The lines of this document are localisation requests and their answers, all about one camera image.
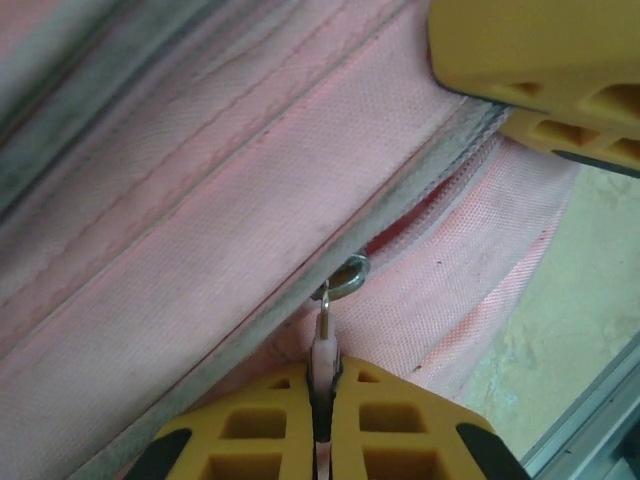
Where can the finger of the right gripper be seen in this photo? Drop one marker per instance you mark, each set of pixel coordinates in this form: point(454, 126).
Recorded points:
point(525, 45)
point(590, 137)

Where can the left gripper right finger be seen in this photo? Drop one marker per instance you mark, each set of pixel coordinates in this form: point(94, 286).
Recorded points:
point(400, 430)

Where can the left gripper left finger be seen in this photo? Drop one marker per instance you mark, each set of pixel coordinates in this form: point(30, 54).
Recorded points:
point(250, 425)

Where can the pink backpack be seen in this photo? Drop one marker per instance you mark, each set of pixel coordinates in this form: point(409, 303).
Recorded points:
point(250, 200)

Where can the aluminium table frame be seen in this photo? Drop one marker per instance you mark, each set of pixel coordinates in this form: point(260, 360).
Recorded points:
point(600, 425)

